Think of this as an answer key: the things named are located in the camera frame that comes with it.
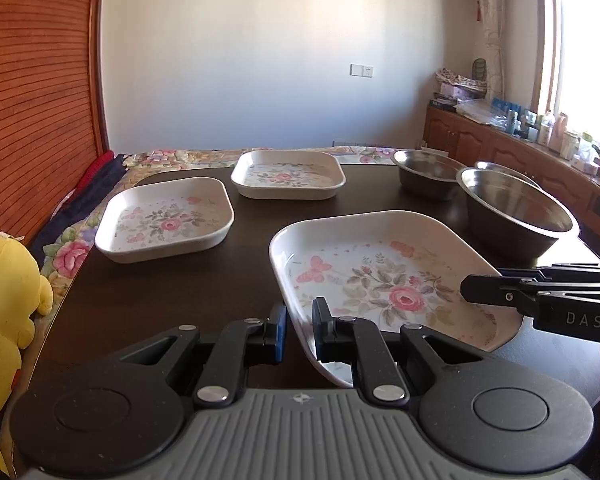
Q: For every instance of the yellow plush toy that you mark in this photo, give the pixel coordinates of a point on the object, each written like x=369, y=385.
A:
x=23, y=291

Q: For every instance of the floral square plate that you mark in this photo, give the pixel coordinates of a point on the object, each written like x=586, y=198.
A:
x=391, y=267
x=165, y=219
x=288, y=175

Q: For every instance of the hidden steel bowl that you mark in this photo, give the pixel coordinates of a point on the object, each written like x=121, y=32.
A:
x=481, y=164

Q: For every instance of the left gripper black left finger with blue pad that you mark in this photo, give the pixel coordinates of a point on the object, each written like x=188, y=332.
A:
x=115, y=414

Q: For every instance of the clutter of bottles on sideboard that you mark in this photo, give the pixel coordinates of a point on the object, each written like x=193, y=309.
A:
x=465, y=97

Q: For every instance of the white wall switch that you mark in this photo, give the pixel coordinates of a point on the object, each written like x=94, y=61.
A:
x=364, y=71

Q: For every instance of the floral bed blanket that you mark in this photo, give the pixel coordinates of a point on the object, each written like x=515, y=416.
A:
x=64, y=258

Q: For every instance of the large steel bowl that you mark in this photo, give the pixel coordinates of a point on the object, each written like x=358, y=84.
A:
x=514, y=217

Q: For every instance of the patterned curtain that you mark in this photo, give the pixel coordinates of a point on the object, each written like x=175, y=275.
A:
x=492, y=14

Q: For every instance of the wooden sideboard cabinet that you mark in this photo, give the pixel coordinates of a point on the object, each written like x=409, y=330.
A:
x=520, y=159

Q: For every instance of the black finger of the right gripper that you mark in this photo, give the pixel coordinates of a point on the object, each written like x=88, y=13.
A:
x=520, y=272
x=500, y=291

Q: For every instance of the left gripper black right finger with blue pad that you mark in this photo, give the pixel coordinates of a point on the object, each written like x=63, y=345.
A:
x=473, y=407

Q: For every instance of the wooden slatted headboard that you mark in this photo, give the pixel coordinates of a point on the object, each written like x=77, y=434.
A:
x=52, y=125

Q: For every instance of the dark blue red bedding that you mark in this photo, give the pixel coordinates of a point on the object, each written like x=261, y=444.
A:
x=99, y=180

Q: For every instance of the far steel bowl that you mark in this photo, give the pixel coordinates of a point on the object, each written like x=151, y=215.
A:
x=428, y=174

